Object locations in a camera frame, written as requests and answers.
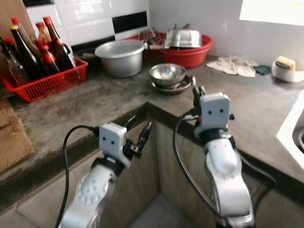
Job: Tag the yellow sponge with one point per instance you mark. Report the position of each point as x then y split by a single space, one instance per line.
286 63

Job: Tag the red slotted utensil basket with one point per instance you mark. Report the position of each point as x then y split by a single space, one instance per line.
147 52

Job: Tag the red plastic basin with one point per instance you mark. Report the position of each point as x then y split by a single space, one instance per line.
187 57

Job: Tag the white bowl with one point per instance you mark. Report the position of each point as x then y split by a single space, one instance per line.
282 75

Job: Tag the large steel mixing bowl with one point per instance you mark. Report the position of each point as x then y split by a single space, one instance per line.
183 39

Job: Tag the red plastic bottle crate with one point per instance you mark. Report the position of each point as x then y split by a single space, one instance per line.
47 85

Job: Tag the aluminium pot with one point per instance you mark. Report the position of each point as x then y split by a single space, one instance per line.
121 61

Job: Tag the small dark bottle red cap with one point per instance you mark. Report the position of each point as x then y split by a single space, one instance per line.
48 59

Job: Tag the clear glass bottle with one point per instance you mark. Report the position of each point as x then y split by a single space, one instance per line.
15 71

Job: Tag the tall slim bottle red cap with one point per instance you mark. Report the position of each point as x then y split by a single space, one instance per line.
15 21

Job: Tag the stainless steel sink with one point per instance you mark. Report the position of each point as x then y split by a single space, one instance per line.
292 128

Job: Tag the dark wok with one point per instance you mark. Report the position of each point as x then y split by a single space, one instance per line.
86 53

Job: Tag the green scouring pad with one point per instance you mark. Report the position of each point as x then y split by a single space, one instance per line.
262 70

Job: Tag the dark sauce bottle yellow cap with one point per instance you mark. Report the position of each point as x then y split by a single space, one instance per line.
26 57

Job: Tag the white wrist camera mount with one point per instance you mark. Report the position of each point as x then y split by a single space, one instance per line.
213 111
113 142

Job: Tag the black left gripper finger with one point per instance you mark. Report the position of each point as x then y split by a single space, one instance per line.
130 122
145 133

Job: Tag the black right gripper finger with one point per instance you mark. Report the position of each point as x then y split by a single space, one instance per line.
198 93

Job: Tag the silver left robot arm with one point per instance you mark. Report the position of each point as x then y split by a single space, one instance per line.
90 194

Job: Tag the small steel bowl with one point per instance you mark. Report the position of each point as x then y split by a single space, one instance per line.
167 73

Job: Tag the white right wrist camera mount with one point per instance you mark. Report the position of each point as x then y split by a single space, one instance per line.
213 111

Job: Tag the wooden board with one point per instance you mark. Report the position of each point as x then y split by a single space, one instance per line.
9 12

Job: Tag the steel spoon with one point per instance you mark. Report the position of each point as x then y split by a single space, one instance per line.
193 80

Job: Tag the steel plate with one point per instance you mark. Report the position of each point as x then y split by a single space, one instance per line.
183 87

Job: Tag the white cloth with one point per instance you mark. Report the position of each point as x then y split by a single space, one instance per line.
232 66

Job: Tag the amber bottle red cap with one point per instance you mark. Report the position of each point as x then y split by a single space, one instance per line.
42 34

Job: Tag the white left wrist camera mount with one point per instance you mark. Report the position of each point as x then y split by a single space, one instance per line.
113 142

